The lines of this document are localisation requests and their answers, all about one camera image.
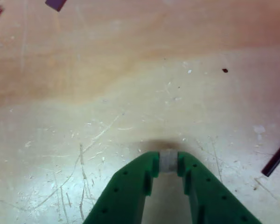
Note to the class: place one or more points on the black thin rod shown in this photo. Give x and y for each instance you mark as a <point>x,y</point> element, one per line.
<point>276,158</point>

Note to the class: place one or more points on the purple flat Lego piece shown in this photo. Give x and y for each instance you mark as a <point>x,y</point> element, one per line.
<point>56,4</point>

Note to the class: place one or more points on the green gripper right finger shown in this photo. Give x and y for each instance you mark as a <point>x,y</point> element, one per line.
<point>212,200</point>

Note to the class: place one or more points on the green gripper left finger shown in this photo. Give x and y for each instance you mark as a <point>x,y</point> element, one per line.
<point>128,198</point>

